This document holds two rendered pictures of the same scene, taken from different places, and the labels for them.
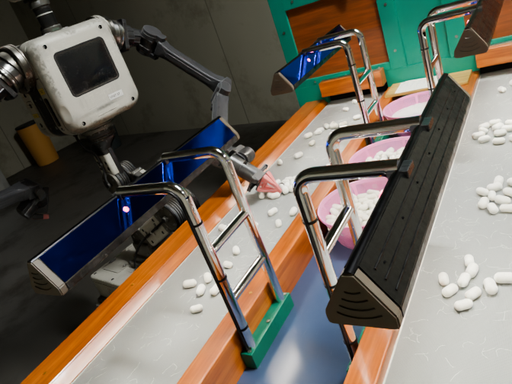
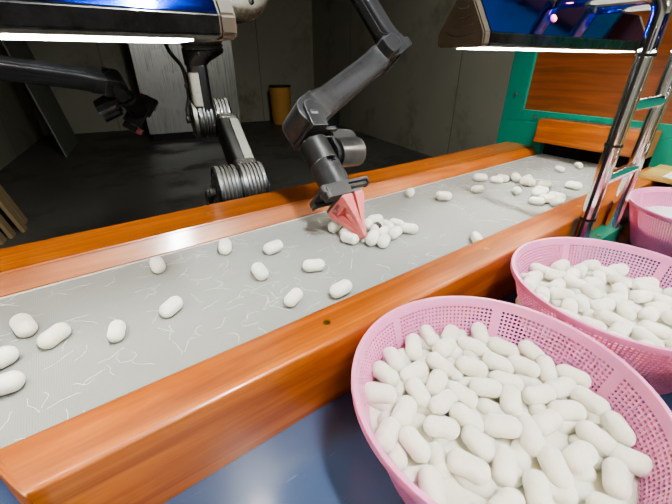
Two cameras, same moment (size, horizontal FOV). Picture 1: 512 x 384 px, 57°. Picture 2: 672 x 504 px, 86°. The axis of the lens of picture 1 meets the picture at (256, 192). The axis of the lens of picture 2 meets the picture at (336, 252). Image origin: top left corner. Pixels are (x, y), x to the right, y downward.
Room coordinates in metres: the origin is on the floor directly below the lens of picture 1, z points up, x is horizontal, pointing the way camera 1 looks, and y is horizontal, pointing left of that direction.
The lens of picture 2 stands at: (0.88, -0.20, 1.03)
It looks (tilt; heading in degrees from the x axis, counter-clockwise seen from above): 28 degrees down; 17
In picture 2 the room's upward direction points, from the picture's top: straight up
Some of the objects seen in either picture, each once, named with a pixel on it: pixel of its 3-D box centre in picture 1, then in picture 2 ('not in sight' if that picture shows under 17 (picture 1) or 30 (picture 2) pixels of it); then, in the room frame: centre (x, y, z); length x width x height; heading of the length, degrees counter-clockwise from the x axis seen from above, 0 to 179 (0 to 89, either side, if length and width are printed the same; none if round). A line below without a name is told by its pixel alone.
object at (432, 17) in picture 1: (462, 75); not in sight; (1.46, -0.76, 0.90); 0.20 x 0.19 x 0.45; 143
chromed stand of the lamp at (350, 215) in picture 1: (388, 257); not in sight; (0.68, -0.17, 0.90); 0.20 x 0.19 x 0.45; 143
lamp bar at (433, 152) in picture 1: (416, 161); not in sight; (0.64, -0.24, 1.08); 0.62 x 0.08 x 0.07; 143
